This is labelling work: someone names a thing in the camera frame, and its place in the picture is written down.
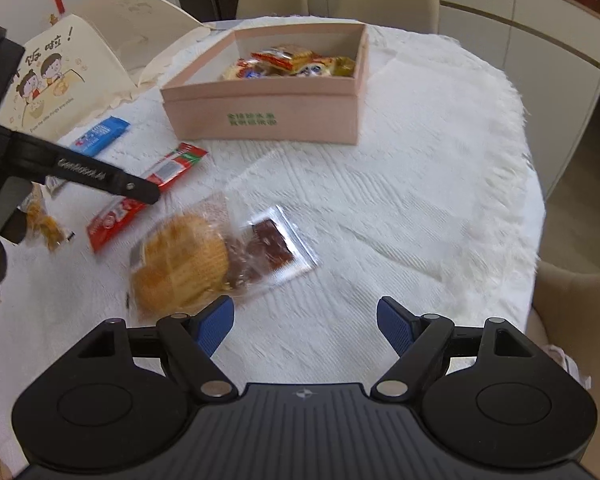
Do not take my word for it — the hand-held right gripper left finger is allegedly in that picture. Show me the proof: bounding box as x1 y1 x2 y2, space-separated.
80 295 236 402

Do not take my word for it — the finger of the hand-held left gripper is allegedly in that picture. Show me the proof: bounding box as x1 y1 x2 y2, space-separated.
45 149 162 206

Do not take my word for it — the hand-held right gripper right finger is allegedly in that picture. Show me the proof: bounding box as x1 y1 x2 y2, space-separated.
371 296 531 402

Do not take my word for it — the small blue white packet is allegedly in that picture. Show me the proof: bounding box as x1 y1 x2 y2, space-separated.
69 116 131 157

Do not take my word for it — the long red sausage packet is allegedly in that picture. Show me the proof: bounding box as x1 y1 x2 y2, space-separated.
86 142 210 255

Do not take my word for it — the round bread clear packet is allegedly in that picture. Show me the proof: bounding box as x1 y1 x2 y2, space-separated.
127 192 242 322

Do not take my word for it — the small orange pastry packet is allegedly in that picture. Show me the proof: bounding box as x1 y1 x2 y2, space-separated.
22 182 76 252

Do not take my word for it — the brown dried meat packet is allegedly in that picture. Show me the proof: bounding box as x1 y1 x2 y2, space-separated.
225 204 320 302

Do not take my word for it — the pink cardboard box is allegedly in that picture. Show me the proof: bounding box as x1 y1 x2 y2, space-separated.
160 22 370 147

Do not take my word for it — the round cake packet red label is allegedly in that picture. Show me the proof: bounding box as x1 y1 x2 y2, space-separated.
222 57 266 82

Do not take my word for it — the yellow biscuit packet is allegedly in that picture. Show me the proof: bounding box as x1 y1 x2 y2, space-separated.
250 44 315 70

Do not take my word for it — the blue white seaweed packet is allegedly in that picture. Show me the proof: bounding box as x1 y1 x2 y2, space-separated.
292 60 336 79

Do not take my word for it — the yellow snack packet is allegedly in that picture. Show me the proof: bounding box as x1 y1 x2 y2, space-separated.
330 56 357 79

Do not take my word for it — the cream cartoon-print food cover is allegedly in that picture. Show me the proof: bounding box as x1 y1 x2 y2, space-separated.
0 0 216 144

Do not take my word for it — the white textured tablecloth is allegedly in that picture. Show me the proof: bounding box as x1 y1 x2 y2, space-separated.
0 19 549 461

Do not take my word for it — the white sideboard cabinet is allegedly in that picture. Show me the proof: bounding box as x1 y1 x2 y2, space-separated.
430 0 600 67

